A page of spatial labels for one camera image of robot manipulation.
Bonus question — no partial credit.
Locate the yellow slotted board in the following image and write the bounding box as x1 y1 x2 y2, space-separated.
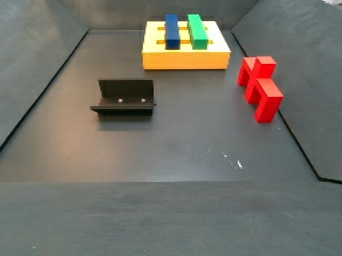
142 21 231 70

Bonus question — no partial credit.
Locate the red notched block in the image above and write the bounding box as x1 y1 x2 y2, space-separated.
238 56 283 123

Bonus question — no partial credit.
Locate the green bar block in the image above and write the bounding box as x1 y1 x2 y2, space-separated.
187 14 208 50

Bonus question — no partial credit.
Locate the blue bar block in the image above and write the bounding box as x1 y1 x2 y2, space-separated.
164 14 180 50

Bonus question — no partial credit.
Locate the black fixture bracket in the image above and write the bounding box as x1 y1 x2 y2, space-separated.
90 79 155 115

